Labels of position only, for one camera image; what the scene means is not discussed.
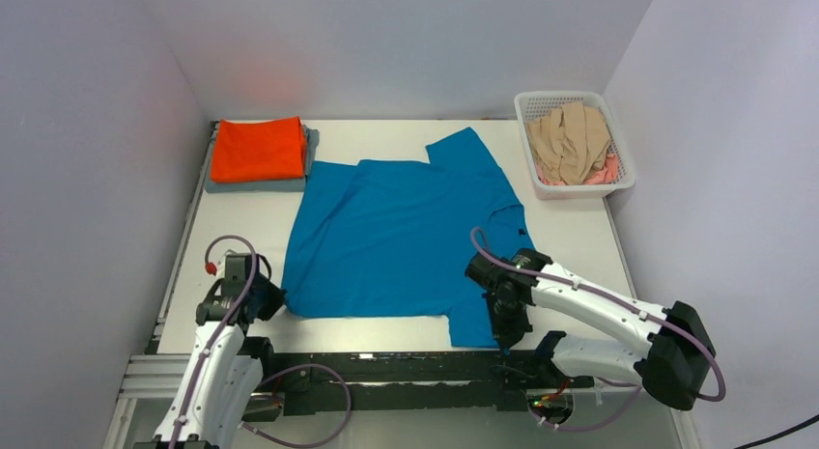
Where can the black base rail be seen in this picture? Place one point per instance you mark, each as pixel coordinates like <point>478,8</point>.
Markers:
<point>300,384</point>

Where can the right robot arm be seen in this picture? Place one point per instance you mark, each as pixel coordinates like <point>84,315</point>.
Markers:
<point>664,350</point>

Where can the folded grey t shirt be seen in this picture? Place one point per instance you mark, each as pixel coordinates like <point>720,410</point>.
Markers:
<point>312,137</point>

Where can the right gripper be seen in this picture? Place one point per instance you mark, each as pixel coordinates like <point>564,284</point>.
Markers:
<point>507,333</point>

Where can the folded orange t shirt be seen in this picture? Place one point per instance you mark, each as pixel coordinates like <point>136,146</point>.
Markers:
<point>254,152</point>

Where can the pink t shirt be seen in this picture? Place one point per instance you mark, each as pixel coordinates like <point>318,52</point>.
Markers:
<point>607,174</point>

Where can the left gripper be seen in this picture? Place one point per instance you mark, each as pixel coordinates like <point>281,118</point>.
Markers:
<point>275,299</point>

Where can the beige t shirt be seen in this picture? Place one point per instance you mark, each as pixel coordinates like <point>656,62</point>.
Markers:
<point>569,142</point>

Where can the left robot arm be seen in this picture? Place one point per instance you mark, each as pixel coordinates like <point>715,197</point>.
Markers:
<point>226,364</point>

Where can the blue t shirt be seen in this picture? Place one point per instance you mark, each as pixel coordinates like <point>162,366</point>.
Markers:
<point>391,238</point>

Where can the white plastic basket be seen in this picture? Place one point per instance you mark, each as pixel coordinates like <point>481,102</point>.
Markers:
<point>532,105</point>

